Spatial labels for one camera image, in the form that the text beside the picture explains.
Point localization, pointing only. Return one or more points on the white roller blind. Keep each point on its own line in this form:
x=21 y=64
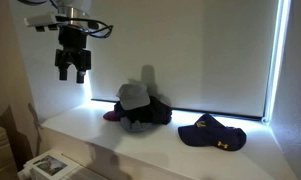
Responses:
x=190 y=50

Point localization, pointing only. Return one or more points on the navy cap with yellow logo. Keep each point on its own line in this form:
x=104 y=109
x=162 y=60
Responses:
x=210 y=135

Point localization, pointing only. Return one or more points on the beige drawer cabinet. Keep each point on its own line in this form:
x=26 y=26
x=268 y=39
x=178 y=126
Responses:
x=0 y=153

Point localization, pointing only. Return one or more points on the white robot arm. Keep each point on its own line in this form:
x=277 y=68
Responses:
x=75 y=5

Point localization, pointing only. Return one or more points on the grey cap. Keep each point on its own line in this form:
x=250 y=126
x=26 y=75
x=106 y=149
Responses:
x=135 y=126

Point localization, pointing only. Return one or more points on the maroon cap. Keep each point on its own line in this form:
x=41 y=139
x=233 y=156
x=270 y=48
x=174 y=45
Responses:
x=110 y=116

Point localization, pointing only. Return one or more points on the white cap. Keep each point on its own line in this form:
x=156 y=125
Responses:
x=133 y=96

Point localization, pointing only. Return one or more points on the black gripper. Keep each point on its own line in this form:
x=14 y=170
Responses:
x=73 y=40

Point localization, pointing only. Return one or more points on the white box with photo print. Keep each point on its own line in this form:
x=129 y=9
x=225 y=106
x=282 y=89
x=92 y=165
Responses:
x=50 y=165

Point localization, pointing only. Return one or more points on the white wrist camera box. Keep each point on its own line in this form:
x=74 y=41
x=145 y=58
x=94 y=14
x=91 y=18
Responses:
x=43 y=20

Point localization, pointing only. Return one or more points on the brown cardboard box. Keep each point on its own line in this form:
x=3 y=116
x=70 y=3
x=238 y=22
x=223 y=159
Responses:
x=18 y=140

